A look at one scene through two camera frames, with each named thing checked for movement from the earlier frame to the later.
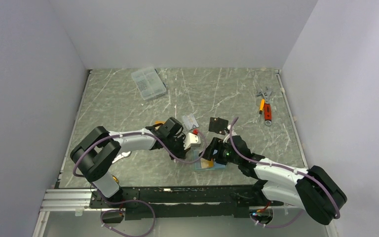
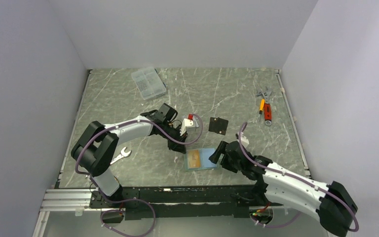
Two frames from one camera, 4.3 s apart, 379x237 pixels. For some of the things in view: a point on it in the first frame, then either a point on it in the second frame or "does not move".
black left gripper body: x=176 y=145 to x=174 y=132
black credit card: x=218 y=125 does not move
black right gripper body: x=224 y=155 does not move
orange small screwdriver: x=261 y=106 does not move
